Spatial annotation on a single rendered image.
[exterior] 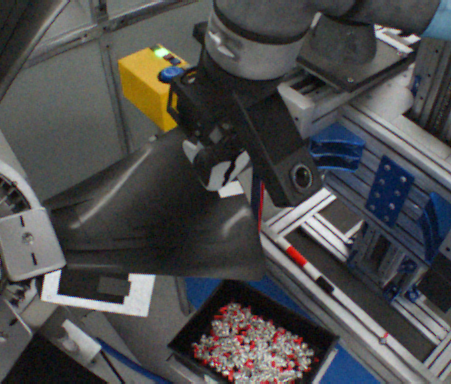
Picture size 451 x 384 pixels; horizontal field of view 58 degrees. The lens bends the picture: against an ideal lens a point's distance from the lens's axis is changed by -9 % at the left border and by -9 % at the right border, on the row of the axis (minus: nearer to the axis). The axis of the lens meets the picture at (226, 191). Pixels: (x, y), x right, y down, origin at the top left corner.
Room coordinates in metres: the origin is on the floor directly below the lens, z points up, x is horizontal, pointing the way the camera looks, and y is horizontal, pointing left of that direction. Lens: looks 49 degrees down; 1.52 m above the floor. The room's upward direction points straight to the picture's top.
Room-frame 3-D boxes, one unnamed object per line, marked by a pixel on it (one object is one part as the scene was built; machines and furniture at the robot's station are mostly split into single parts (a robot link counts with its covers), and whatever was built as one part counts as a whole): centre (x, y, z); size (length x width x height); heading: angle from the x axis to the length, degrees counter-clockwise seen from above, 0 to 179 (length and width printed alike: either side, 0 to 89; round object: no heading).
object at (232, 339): (0.26, -0.05, 0.83); 0.19 x 0.14 x 0.03; 55
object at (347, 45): (0.86, -0.26, 1.09); 0.15 x 0.15 x 0.10
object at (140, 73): (0.72, 0.13, 1.02); 0.16 x 0.10 x 0.11; 40
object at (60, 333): (0.22, 0.22, 0.96); 0.02 x 0.02 x 0.06
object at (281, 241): (0.41, -0.14, 0.87); 0.14 x 0.01 x 0.01; 37
